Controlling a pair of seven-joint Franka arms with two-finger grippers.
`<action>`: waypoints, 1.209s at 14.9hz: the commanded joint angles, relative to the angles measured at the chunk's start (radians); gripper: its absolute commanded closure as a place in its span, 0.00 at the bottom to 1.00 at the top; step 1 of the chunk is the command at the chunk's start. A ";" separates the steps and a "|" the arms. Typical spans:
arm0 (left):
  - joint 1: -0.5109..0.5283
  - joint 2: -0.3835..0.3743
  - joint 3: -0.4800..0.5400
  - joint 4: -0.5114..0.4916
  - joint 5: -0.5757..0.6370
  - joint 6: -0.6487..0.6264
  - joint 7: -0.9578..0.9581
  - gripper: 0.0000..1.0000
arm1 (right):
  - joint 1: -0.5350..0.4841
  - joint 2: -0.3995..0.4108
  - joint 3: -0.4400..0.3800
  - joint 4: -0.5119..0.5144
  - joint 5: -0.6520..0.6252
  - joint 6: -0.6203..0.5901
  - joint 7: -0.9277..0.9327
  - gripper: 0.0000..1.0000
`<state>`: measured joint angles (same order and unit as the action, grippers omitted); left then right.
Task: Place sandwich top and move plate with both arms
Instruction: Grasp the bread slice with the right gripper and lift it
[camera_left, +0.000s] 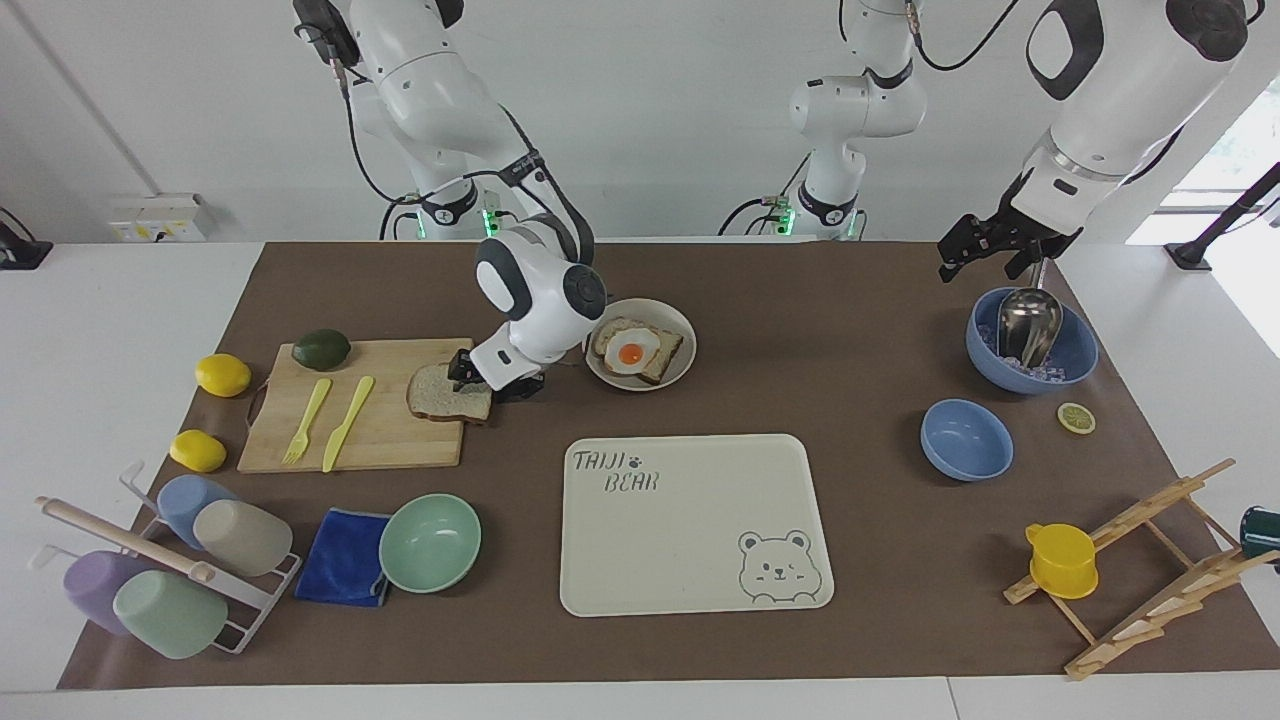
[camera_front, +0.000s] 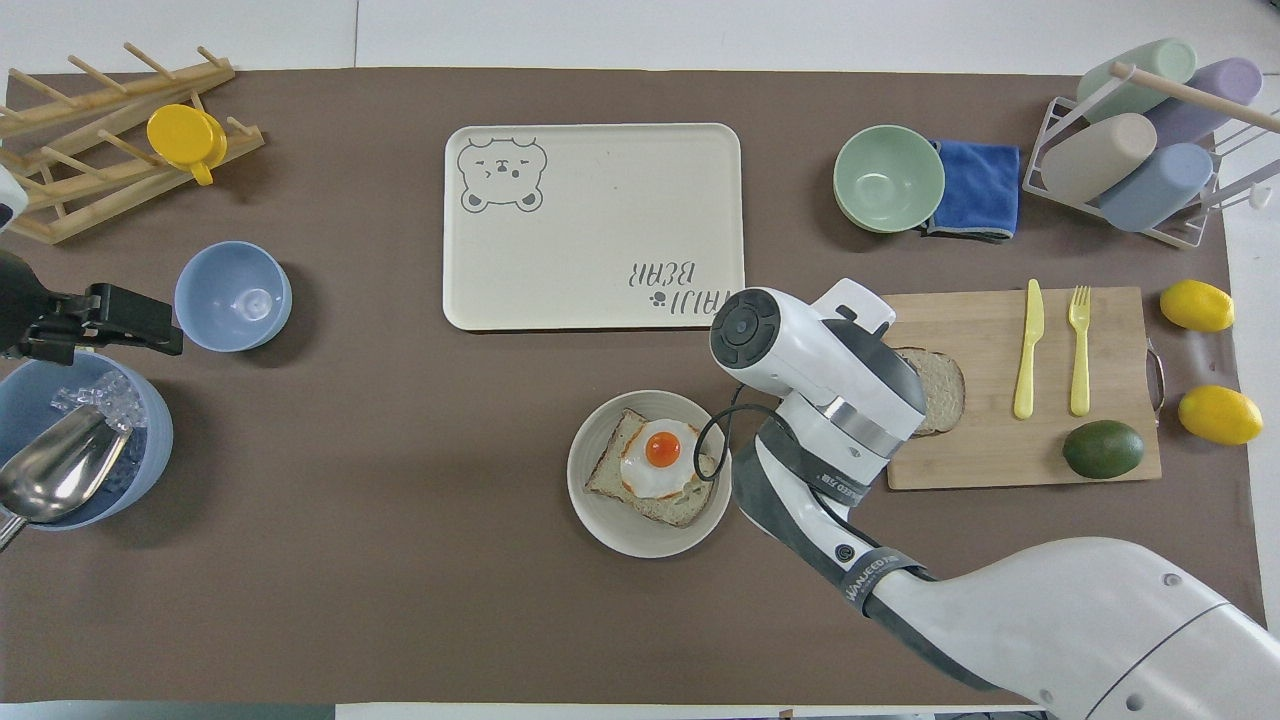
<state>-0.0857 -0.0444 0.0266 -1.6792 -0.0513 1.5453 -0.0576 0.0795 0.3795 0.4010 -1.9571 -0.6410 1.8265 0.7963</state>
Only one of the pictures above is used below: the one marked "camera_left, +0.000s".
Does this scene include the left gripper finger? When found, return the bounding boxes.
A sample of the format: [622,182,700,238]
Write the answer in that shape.
[938,213,1003,284]
[1003,238,1048,282]

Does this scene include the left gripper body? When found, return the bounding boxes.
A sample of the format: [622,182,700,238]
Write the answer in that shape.
[974,172,1087,259]

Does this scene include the brown bread slice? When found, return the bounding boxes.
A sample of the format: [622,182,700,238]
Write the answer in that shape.
[406,362,493,423]

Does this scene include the beige round plate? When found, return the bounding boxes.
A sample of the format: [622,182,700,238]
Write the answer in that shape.
[583,298,698,392]

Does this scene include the metal scoop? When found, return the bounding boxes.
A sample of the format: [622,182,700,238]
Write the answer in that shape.
[997,258,1063,369]

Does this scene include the large blue bowl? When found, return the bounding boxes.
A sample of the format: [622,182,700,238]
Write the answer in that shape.
[965,287,1099,395]

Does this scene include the clear ice cubes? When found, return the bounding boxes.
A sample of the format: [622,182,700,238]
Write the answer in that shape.
[978,320,1071,387]

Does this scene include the fried egg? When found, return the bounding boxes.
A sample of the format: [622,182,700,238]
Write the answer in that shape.
[604,330,661,376]

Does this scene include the wooden cutting board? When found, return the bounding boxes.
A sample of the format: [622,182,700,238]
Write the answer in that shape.
[238,338,474,473]

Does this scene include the toasted bread slice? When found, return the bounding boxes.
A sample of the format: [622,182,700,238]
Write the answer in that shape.
[590,317,685,386]

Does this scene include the yellow plastic knife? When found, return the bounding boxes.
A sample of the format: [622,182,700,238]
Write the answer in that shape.
[322,376,375,473]

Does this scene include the light green bowl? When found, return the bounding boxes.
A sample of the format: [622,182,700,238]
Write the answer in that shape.
[379,493,482,594]

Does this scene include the small blue bowl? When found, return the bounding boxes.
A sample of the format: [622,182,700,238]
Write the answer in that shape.
[920,399,1014,483]

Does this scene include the black stand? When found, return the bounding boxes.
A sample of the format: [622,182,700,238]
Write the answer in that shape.
[0,208,53,271]
[1165,162,1280,271]

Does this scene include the green avocado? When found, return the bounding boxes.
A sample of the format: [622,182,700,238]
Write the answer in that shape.
[292,329,352,371]

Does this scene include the yellow plastic fork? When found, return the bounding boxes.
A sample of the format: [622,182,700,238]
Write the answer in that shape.
[283,377,332,466]

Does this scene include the cream tray with bear print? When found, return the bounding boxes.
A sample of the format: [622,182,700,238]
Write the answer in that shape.
[559,433,835,618]

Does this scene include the blue cloth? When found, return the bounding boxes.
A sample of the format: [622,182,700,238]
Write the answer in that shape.
[294,508,393,608]

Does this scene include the yellow lemon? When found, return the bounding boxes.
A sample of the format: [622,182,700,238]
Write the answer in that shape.
[195,353,252,398]
[169,430,227,473]

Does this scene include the beige cup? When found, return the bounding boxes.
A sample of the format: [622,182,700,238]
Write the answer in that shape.
[193,499,294,577]

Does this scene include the light blue cup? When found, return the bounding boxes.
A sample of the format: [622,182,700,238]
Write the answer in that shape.
[157,474,241,549]

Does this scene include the wooden drying rack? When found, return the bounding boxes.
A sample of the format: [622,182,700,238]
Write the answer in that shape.
[1004,458,1280,681]

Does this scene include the dark green cup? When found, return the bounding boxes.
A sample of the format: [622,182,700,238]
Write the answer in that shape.
[1240,505,1280,563]

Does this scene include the light green cup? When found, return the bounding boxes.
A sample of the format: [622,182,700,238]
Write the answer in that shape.
[113,570,229,660]

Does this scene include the purple cup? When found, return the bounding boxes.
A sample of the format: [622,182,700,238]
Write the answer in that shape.
[63,550,161,637]

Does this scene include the yellow cup with handle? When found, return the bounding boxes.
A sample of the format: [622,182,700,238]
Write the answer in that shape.
[1025,523,1099,601]

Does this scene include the white wall socket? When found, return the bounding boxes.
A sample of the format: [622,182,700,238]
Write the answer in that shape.
[108,194,209,244]

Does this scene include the white wire cup rack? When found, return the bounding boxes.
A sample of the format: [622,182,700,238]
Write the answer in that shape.
[30,460,303,656]

